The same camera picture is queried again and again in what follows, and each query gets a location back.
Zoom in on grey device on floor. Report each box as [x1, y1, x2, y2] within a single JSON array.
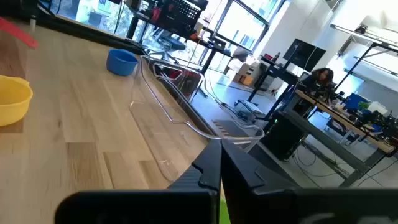
[[233, 99, 266, 121]]

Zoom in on black computer tower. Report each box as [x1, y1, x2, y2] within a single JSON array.
[[260, 111, 308, 162]]

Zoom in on yellow measuring cup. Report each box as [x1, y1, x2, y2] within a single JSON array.
[[0, 74, 34, 127]]

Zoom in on black computer monitor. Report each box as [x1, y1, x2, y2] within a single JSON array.
[[282, 38, 327, 73]]

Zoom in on person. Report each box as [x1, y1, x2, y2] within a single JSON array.
[[300, 67, 337, 96]]

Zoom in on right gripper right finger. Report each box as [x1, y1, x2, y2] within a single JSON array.
[[221, 141, 398, 224]]

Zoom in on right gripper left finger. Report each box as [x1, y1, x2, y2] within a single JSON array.
[[55, 139, 222, 224]]

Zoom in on blue measuring cup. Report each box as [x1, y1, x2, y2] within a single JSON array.
[[106, 49, 139, 77]]

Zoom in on white led light bar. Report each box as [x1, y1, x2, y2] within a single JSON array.
[[330, 24, 398, 52]]

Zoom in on black desk with pegboard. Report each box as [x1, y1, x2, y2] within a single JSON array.
[[126, 0, 210, 41]]

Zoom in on black monitor desk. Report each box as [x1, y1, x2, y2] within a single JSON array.
[[247, 55, 301, 121]]

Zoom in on wood-top workbench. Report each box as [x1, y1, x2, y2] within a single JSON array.
[[279, 89, 398, 189]]

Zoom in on clear plastic basket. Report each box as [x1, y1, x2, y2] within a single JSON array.
[[129, 55, 266, 183]]

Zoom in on red measuring cup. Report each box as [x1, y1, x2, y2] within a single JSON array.
[[0, 16, 40, 49]]

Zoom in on cardboard box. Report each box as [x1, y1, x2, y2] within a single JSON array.
[[229, 58, 259, 86]]

